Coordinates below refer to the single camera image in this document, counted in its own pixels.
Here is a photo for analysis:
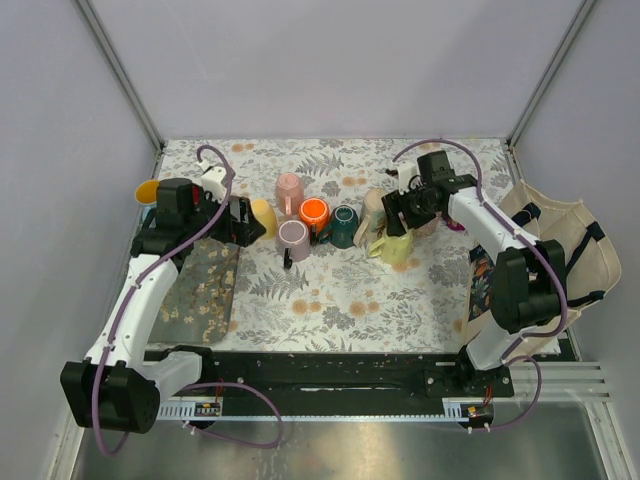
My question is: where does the lilac mug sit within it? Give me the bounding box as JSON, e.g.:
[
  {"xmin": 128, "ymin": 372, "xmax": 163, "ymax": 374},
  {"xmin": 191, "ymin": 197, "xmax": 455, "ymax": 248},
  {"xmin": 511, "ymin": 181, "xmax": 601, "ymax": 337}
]
[{"xmin": 277, "ymin": 219, "xmax": 311, "ymax": 270}]

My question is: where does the red mug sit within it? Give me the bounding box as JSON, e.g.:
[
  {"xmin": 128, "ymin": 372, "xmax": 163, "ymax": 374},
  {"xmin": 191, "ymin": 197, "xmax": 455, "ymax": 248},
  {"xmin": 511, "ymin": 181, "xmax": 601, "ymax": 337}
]
[{"xmin": 192, "ymin": 186, "xmax": 205, "ymax": 211}]

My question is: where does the light pink ribbed mug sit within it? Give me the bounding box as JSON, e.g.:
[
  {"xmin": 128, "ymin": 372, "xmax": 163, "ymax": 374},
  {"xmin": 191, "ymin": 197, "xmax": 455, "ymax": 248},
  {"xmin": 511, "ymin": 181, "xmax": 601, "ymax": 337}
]
[{"xmin": 276, "ymin": 172, "xmax": 304, "ymax": 217}]

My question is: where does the yellow mug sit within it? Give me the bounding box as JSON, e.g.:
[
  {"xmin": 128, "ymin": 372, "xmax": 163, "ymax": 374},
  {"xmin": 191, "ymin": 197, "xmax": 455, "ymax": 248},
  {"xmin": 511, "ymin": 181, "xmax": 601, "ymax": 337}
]
[{"xmin": 251, "ymin": 198, "xmax": 278, "ymax": 240}]

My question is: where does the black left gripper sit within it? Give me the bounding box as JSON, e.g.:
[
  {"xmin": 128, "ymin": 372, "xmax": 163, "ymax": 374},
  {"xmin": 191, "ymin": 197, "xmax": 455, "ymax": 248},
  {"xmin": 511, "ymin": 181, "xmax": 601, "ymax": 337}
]
[{"xmin": 185, "ymin": 186, "xmax": 266, "ymax": 247}]

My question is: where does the light green faceted mug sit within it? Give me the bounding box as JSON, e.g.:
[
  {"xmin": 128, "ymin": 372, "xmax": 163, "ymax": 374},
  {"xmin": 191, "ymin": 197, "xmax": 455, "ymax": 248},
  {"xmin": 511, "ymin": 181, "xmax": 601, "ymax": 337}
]
[{"xmin": 367, "ymin": 230, "xmax": 413, "ymax": 264}]

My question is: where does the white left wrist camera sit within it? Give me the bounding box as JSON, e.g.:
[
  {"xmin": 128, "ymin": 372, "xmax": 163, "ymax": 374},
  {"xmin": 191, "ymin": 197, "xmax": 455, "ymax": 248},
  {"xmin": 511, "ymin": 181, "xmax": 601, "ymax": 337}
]
[{"xmin": 200, "ymin": 166, "xmax": 234, "ymax": 198}]

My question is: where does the cream floral mug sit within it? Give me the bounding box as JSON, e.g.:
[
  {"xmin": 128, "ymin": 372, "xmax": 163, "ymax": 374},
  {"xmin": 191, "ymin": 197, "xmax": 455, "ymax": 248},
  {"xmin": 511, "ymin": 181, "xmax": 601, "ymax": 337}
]
[{"xmin": 353, "ymin": 188, "xmax": 387, "ymax": 247}]

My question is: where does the blue floral mug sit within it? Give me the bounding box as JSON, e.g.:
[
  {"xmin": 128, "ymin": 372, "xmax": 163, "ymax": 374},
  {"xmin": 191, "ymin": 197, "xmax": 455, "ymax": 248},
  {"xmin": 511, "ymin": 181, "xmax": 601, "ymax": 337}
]
[{"xmin": 135, "ymin": 179, "xmax": 159, "ymax": 221}]

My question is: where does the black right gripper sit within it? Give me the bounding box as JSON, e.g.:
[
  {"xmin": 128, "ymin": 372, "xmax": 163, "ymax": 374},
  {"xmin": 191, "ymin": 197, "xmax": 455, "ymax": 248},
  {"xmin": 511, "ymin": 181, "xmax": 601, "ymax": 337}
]
[{"xmin": 380, "ymin": 182, "xmax": 438, "ymax": 238}]

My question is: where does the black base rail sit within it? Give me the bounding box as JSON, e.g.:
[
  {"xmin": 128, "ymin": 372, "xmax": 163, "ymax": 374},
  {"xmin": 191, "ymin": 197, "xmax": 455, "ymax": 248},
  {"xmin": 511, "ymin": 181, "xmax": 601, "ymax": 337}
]
[{"xmin": 159, "ymin": 352, "xmax": 515, "ymax": 399}]

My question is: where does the purple candy bag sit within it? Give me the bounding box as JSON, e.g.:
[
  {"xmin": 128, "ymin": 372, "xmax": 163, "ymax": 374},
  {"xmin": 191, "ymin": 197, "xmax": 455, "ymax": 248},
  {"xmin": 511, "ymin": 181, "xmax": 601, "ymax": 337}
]
[{"xmin": 446, "ymin": 219, "xmax": 465, "ymax": 231}]

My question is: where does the orange mug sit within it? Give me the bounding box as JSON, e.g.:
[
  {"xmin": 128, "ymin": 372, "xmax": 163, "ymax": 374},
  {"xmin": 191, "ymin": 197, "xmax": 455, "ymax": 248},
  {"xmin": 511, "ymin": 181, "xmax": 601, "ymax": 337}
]
[{"xmin": 298, "ymin": 197, "xmax": 330, "ymax": 242}]

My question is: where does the dark teal mug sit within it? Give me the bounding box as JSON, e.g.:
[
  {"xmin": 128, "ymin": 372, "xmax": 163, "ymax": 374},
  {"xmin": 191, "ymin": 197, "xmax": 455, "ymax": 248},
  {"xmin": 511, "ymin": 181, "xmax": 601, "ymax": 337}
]
[{"xmin": 318, "ymin": 205, "xmax": 359, "ymax": 249}]

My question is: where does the green floral tray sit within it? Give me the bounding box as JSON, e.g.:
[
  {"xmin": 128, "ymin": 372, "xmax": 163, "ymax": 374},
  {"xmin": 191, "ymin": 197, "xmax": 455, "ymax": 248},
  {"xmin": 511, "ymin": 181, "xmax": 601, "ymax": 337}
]
[{"xmin": 148, "ymin": 238, "xmax": 240, "ymax": 347}]

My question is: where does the pink floral mug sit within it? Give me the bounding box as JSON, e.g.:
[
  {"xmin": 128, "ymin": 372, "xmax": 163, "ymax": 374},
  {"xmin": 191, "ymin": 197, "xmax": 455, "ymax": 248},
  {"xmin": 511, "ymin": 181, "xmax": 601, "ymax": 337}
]
[{"xmin": 414, "ymin": 215, "xmax": 441, "ymax": 238}]

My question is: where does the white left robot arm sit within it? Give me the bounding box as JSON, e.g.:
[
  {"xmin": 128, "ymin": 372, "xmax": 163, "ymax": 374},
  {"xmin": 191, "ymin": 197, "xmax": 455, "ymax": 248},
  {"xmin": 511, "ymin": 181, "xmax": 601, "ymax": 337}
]
[{"xmin": 60, "ymin": 173, "xmax": 265, "ymax": 434}]

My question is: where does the white cable duct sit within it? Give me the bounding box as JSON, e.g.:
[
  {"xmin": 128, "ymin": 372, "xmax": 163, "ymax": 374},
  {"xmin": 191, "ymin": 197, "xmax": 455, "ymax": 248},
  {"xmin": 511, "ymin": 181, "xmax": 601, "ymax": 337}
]
[{"xmin": 156, "ymin": 399, "xmax": 223, "ymax": 421}]

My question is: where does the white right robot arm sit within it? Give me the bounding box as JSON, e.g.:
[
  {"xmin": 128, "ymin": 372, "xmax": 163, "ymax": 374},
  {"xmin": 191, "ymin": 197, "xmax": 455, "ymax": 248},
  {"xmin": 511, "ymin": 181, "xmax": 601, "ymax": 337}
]
[{"xmin": 382, "ymin": 150, "xmax": 568, "ymax": 396}]

